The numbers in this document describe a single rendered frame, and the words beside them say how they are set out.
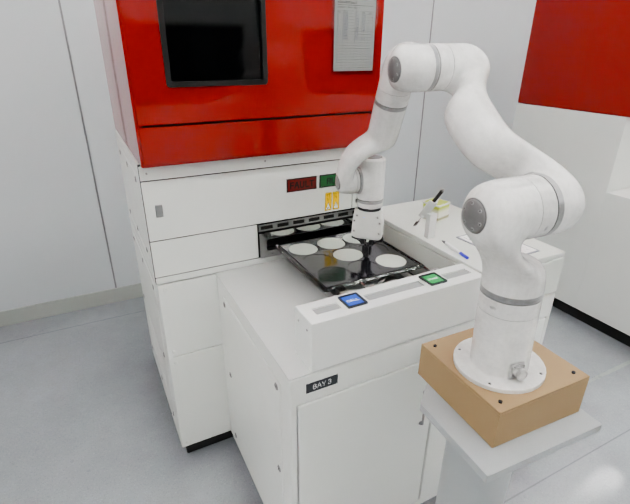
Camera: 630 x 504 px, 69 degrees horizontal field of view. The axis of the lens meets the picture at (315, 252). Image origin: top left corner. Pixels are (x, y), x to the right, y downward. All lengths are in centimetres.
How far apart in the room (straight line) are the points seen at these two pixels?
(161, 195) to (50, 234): 166
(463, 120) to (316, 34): 69
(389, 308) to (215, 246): 68
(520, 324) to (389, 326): 36
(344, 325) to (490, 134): 54
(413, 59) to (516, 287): 51
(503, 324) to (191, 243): 101
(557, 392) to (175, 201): 115
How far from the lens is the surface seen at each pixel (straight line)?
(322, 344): 112
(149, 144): 141
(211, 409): 196
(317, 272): 143
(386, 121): 129
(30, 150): 296
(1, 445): 247
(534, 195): 88
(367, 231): 147
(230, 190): 154
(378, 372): 128
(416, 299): 122
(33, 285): 322
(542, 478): 220
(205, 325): 172
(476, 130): 97
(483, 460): 102
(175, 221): 153
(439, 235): 160
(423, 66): 106
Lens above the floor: 155
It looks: 25 degrees down
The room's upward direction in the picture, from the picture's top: straight up
